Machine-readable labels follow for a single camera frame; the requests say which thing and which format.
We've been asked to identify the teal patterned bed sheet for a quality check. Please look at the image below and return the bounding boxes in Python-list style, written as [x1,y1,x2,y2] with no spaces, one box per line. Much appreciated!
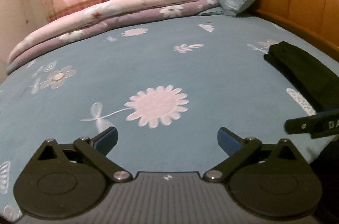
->
[1,15,338,223]

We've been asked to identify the pink purple folded quilt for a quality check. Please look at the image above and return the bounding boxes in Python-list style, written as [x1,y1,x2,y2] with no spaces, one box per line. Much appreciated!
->
[6,0,219,74]

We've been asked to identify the black drawstring pants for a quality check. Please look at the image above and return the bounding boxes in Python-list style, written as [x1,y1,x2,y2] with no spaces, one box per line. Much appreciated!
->
[264,41,338,113]

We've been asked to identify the black right sleeve forearm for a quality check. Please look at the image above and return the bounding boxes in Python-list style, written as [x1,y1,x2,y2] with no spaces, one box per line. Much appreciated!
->
[310,137,338,223]

